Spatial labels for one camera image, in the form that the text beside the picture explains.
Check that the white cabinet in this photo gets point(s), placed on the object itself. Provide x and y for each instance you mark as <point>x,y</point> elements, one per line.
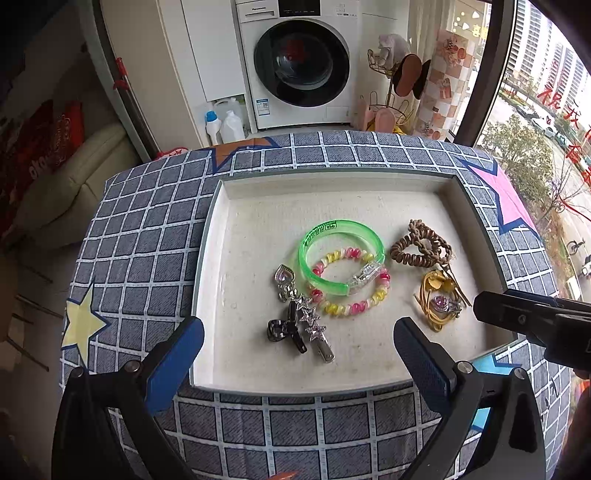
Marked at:
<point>207,46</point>

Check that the silver heart charm clip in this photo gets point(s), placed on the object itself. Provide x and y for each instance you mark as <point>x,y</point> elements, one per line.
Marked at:
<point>281,277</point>

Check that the shallow green cardboard tray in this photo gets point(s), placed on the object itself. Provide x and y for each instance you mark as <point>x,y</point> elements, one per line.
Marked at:
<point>258,221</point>

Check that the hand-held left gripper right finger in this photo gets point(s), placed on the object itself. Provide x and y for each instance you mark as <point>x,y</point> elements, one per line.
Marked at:
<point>422,364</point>

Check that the cream sofa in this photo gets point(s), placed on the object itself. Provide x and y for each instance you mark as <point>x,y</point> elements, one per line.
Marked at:
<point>78,184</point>

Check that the metal pole red clip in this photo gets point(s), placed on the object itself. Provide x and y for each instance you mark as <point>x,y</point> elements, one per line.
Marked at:
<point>127,92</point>

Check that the pink checked panel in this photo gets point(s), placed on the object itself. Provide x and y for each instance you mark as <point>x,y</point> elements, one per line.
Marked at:
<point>443,83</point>

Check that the thin gold hair clip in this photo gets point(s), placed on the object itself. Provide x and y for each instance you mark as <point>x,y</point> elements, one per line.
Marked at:
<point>457,282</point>

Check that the dark window frame post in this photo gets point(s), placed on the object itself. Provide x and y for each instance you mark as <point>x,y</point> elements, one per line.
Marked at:
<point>489,60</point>

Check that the translucent green bangle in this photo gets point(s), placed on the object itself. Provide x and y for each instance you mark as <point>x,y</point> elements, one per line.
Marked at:
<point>341,227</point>

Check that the white front-load washing machine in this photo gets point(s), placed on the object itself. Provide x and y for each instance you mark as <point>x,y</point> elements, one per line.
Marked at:
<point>300,60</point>

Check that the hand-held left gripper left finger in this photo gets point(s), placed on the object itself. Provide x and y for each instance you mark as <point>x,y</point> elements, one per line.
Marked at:
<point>175,364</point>

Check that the pink slippers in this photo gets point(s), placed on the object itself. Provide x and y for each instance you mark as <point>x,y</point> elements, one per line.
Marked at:
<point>383,121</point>

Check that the silver star hair clip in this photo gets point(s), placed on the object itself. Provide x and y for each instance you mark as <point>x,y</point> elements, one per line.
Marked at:
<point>318,332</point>

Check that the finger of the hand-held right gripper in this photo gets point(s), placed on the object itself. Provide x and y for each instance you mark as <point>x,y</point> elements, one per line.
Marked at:
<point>508,316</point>
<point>535,295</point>

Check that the black bow hair clip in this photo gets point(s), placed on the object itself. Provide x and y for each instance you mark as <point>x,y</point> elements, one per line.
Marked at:
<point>279,328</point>

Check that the clear plastic jug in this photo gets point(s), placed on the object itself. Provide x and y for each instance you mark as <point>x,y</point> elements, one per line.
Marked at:
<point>233,129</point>

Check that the small pink jewel brooch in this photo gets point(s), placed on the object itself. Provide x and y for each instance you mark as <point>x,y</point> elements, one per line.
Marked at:
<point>441,303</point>

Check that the white bottle blue cap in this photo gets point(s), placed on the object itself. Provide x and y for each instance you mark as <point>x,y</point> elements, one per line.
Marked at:
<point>212,129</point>

